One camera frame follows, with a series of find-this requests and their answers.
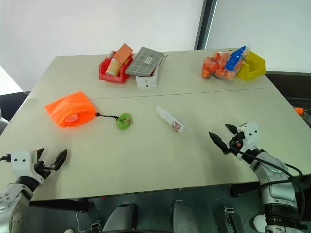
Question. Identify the white drawer box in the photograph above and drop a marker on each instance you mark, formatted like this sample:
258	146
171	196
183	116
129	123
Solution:
147	81

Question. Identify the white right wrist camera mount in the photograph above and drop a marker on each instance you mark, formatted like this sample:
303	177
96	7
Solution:
250	136

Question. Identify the white rounded object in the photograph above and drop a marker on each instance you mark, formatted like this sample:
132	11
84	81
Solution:
259	222

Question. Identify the small orange object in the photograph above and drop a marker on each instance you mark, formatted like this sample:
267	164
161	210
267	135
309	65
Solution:
299	110

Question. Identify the red plastic bin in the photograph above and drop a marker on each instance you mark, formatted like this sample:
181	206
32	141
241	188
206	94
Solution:
110	78

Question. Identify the black table bracket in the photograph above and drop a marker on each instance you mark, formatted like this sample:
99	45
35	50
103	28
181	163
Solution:
60	205

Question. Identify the green scrunchie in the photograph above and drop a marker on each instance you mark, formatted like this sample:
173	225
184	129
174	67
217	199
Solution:
122	124

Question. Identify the grey checked pouch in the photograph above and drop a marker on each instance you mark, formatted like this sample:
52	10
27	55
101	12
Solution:
143	61

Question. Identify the white spray bottle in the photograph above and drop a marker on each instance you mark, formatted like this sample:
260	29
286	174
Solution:
170	119

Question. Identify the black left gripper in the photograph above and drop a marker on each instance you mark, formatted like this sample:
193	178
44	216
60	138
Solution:
43	168

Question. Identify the plastic bag of carrots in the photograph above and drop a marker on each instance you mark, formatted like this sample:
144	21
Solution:
218	66

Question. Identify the dark window frame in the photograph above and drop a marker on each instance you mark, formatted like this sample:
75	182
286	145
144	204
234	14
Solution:
205	24

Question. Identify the cream cylindrical container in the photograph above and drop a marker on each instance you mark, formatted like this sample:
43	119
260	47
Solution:
113	68

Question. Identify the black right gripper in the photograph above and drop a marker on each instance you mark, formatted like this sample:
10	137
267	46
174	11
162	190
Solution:
236	144

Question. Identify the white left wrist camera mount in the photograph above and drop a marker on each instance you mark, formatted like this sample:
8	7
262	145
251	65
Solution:
21	160

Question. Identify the dark side table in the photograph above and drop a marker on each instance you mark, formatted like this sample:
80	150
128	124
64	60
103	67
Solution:
291	89

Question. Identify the black furniture piece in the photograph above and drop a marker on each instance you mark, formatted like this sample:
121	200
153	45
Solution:
12	104

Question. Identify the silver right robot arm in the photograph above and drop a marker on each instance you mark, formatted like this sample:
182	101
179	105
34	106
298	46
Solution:
274	184

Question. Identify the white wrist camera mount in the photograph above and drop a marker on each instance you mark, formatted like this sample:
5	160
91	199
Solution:
21	160
250	136

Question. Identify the yellow plastic bin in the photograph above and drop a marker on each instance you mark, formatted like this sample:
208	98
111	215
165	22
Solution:
253	68

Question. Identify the orange box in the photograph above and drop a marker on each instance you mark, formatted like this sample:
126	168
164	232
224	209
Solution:
122	53

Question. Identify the grey rounded robot leg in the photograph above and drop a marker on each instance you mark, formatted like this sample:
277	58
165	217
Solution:
183	217
120	218

